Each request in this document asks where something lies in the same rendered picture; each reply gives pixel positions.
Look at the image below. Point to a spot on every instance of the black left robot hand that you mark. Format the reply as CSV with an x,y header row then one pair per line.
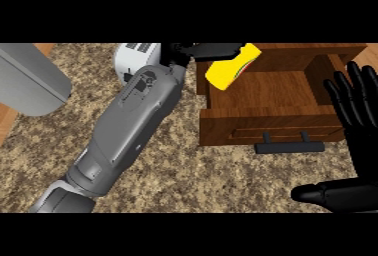
x,y
207,50

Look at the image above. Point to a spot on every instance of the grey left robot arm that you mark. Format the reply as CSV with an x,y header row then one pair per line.
x,y
134,116

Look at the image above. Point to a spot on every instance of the open wooden drawer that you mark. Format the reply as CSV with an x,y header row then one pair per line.
x,y
278,86

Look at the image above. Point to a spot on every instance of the grey rounded appliance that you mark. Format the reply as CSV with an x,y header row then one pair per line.
x,y
30,78

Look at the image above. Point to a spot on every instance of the wooden drawer front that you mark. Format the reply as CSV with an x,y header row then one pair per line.
x,y
272,128

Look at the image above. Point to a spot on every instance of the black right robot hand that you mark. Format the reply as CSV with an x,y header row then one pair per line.
x,y
356,140

